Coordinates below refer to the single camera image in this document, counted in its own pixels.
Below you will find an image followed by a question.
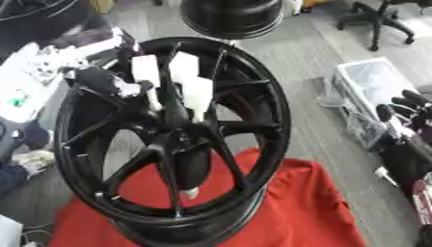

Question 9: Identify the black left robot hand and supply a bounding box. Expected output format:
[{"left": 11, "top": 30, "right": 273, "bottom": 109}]
[{"left": 70, "top": 65, "right": 157, "bottom": 100}]

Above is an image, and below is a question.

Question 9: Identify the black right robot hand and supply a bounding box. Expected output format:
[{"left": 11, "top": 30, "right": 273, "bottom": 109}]
[{"left": 374, "top": 89, "right": 432, "bottom": 143}]

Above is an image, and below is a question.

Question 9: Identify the black round wheel rim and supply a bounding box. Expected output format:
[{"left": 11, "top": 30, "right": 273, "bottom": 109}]
[{"left": 178, "top": 0, "right": 287, "bottom": 41}]

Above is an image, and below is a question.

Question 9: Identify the black spoked wheel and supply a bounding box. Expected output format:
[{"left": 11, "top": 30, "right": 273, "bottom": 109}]
[{"left": 52, "top": 36, "right": 294, "bottom": 247}]

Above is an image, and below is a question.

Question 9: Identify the clear plastic storage box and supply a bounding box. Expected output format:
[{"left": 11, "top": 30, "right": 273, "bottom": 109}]
[{"left": 329, "top": 57, "right": 422, "bottom": 150}]

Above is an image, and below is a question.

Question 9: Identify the black office chair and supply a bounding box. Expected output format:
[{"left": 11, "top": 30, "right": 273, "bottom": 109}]
[{"left": 336, "top": 0, "right": 432, "bottom": 52}]

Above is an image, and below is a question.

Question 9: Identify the person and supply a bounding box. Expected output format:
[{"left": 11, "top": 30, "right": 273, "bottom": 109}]
[{"left": 0, "top": 118, "right": 60, "bottom": 196}]

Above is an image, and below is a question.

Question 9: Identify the white box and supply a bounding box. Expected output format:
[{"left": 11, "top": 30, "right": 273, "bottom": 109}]
[{"left": 0, "top": 214, "right": 26, "bottom": 247}]

